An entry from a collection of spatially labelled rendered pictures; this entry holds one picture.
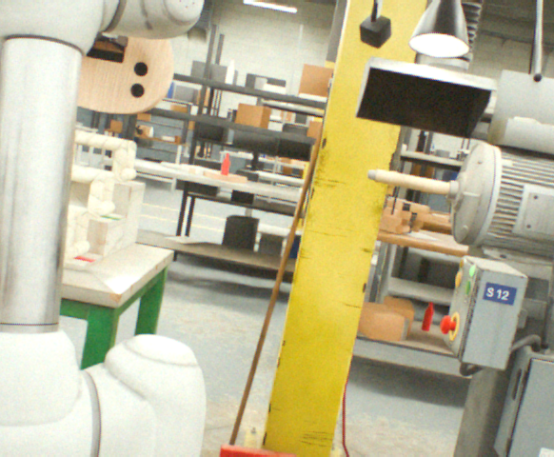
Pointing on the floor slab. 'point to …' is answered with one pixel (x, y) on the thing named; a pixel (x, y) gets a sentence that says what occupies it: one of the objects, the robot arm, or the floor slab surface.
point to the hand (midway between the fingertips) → (107, 41)
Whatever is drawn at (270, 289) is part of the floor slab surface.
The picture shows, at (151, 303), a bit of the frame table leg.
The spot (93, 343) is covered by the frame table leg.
